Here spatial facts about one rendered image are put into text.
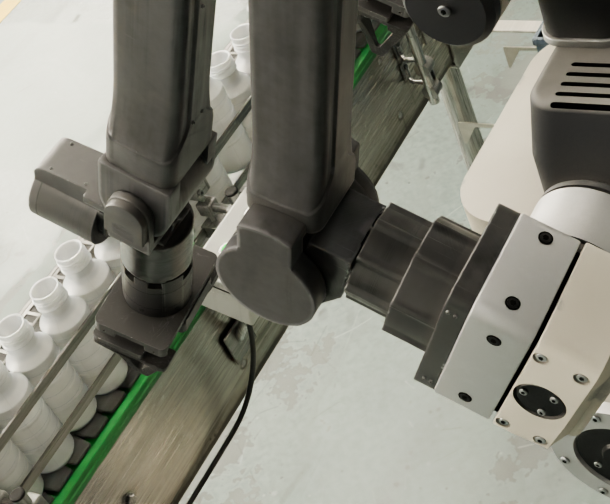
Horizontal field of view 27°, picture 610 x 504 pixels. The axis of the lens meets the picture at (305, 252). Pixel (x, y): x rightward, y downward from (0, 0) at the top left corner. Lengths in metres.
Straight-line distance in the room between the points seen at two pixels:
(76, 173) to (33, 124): 3.18
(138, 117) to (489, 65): 2.69
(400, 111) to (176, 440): 0.65
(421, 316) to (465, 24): 0.21
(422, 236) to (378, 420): 1.88
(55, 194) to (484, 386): 0.36
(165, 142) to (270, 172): 0.08
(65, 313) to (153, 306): 0.45
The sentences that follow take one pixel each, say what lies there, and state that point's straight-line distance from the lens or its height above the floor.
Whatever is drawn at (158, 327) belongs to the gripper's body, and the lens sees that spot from 1.02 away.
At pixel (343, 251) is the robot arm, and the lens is 0.81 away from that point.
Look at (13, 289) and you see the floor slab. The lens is 3.52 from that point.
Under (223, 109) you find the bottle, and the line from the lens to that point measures 1.62.
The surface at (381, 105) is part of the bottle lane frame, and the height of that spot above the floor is 0.91.
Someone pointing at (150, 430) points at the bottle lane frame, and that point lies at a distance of 1.55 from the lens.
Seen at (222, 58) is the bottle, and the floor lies 1.15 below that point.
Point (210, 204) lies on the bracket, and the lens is 1.57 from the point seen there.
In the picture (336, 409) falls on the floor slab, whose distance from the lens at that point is 2.74.
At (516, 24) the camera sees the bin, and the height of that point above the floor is 0.93.
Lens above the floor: 2.01
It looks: 40 degrees down
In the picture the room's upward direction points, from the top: 26 degrees counter-clockwise
